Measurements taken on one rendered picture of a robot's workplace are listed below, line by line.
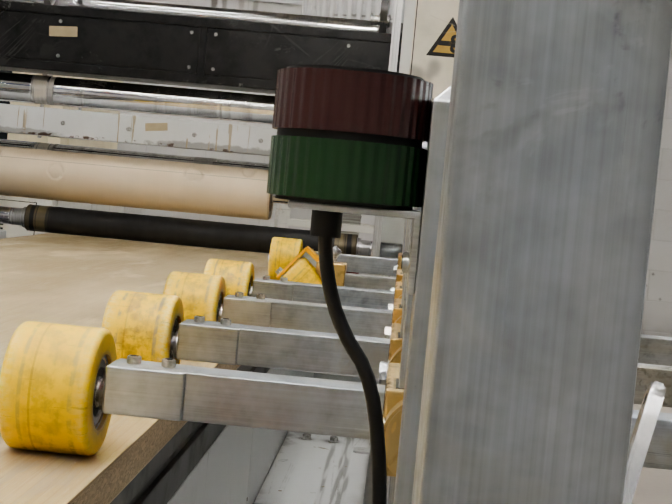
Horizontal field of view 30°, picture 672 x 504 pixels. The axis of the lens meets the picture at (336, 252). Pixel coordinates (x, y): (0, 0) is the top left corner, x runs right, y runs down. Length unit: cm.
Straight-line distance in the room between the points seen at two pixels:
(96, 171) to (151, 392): 236
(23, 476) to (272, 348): 33
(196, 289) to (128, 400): 49
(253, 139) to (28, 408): 231
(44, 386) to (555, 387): 58
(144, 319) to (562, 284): 81
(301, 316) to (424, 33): 182
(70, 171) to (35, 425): 238
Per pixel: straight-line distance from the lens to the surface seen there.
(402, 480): 47
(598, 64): 22
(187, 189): 307
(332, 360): 102
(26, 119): 317
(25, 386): 77
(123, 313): 102
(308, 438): 229
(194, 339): 102
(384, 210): 46
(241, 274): 151
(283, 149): 46
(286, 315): 127
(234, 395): 77
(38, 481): 74
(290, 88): 46
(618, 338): 22
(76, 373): 77
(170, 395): 78
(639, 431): 52
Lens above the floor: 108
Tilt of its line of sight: 3 degrees down
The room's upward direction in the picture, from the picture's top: 5 degrees clockwise
